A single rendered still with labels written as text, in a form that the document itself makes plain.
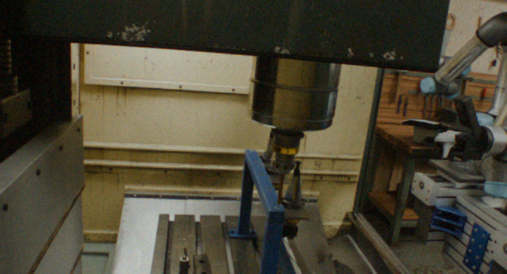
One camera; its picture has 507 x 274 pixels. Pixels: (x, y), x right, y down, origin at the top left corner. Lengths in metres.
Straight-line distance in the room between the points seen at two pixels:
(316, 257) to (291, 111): 1.20
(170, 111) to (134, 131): 0.18
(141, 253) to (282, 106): 1.17
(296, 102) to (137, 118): 1.20
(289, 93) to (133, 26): 0.26
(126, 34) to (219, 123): 1.22
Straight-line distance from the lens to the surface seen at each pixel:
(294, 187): 1.03
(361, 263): 1.93
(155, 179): 1.86
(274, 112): 0.67
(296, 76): 0.66
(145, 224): 1.80
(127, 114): 1.79
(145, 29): 0.59
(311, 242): 1.84
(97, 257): 1.98
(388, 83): 3.76
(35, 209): 0.74
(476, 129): 1.12
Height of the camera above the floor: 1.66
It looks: 15 degrees down
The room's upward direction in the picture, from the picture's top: 6 degrees clockwise
